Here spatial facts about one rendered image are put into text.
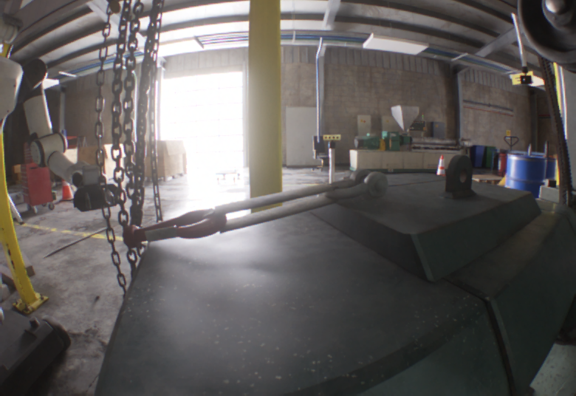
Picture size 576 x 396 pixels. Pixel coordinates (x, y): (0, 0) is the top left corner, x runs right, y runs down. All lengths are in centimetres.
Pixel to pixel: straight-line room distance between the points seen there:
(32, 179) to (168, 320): 487
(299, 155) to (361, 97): 333
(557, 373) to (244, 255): 89
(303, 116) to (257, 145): 795
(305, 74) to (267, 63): 888
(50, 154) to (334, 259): 91
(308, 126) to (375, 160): 264
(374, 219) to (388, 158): 743
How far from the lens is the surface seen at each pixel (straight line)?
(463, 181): 41
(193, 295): 20
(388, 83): 1042
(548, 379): 95
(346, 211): 29
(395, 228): 23
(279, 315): 17
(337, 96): 965
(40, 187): 505
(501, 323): 22
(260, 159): 76
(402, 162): 787
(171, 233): 29
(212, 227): 26
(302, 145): 865
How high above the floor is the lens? 95
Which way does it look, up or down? 9 degrees down
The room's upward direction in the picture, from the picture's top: 1 degrees counter-clockwise
